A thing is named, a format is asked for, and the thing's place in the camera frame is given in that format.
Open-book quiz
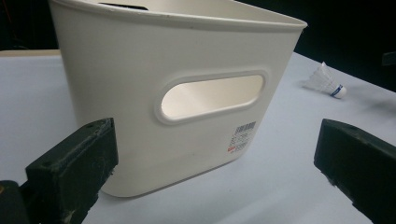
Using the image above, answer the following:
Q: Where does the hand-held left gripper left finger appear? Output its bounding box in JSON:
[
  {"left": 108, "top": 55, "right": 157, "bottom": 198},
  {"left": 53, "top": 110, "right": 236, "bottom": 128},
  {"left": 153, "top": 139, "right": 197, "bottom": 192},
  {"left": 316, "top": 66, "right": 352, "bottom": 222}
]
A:
[{"left": 20, "top": 118, "right": 120, "bottom": 224}]

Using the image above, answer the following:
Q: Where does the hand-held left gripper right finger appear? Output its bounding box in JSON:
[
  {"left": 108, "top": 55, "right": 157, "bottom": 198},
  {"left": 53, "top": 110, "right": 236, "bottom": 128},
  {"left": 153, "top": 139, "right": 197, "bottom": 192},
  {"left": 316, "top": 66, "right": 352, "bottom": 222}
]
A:
[{"left": 313, "top": 118, "right": 396, "bottom": 224}]

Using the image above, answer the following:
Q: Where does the white shuttlecock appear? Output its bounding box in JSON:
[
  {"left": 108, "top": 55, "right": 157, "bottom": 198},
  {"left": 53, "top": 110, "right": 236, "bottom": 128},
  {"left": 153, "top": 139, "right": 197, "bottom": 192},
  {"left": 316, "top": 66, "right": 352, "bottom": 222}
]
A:
[{"left": 301, "top": 61, "right": 347, "bottom": 100}]

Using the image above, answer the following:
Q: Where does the white plastic basket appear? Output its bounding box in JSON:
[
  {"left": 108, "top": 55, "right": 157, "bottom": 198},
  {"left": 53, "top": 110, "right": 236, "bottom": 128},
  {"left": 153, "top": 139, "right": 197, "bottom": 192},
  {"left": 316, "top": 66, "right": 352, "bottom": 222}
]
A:
[{"left": 48, "top": 0, "right": 308, "bottom": 199}]

